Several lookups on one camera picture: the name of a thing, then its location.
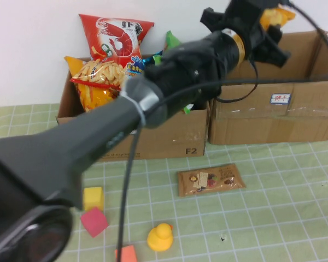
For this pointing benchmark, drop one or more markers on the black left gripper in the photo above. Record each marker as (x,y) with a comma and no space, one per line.
(273,53)

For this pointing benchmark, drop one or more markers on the yellow cracker pack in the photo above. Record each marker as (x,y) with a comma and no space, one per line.
(273,17)

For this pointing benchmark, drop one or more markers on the brown printed biscuit pack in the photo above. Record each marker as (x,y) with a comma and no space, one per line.
(221,180)

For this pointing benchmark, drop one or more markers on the yellow rubber duck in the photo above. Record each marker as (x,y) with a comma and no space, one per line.
(160,240)

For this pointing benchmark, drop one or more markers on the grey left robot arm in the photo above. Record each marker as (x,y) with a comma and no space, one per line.
(71,152)

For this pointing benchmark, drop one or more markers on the green snack bag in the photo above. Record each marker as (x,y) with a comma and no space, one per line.
(171,39)

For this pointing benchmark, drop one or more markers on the blue foil snack bag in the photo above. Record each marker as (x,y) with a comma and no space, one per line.
(147,59)

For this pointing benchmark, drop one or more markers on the white label on plain box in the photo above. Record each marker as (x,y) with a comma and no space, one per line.
(280,98)

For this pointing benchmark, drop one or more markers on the large plain cardboard box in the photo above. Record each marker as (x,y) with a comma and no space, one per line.
(262,128)

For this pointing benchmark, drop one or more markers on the cardboard box printed F2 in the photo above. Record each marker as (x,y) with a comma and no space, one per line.
(166,142)

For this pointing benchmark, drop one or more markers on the red shrimp chips bag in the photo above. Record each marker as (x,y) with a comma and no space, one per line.
(117,35)

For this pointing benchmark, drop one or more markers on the white zip tie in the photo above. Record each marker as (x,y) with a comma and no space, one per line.
(138,112)

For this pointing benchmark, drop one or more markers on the yellow glossy chips bag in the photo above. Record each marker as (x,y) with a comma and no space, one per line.
(104,98)

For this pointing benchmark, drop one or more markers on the yellow fries chips bag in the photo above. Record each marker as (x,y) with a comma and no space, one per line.
(83,95)

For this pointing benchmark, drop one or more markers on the yellow foam cube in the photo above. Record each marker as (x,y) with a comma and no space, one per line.
(94,197)

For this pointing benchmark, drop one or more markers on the pink foam cube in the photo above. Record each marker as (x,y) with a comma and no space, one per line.
(94,222)

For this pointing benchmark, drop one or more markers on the orange foam block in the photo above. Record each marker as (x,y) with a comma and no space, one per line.
(129,254)

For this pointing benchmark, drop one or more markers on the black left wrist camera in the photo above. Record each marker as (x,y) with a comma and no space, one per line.
(243,16)

